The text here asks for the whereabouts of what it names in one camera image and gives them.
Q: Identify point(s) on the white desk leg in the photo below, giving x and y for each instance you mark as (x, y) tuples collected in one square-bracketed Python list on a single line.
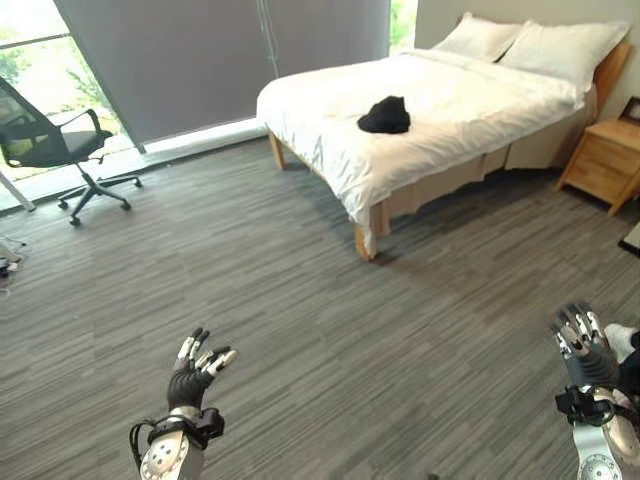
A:
[(15, 192)]

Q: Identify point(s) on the person's foot in white shoe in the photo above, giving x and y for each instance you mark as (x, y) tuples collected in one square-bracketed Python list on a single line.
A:
[(620, 340)]

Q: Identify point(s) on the dark picture frame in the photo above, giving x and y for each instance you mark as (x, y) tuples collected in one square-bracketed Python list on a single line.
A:
[(631, 109)]

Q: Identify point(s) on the robot right silver arm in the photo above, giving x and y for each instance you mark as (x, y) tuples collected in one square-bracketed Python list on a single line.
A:
[(596, 434)]

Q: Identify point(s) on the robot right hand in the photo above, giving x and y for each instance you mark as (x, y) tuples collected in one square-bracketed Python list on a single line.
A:
[(586, 356)]

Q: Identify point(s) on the black mesh office chair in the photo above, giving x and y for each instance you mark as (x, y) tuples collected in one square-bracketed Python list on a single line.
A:
[(55, 145)]

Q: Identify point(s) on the grey roller blind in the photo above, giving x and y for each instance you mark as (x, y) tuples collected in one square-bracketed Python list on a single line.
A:
[(210, 65)]

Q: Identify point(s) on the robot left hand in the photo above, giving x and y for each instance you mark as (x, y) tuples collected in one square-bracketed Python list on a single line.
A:
[(186, 384)]

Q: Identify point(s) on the robot left silver arm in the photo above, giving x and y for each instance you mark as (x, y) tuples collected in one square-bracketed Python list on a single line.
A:
[(172, 444)]

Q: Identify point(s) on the wooden bed with white sheet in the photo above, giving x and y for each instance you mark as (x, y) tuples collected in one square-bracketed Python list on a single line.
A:
[(420, 125)]

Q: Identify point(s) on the white pillow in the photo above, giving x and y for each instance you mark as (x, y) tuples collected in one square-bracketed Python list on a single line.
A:
[(477, 37), (562, 50)]

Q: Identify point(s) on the wooden nightstand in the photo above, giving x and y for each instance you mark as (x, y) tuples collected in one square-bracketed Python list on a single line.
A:
[(602, 162)]

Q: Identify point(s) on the black bundled clothes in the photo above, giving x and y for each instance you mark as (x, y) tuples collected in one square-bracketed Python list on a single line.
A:
[(385, 116)]

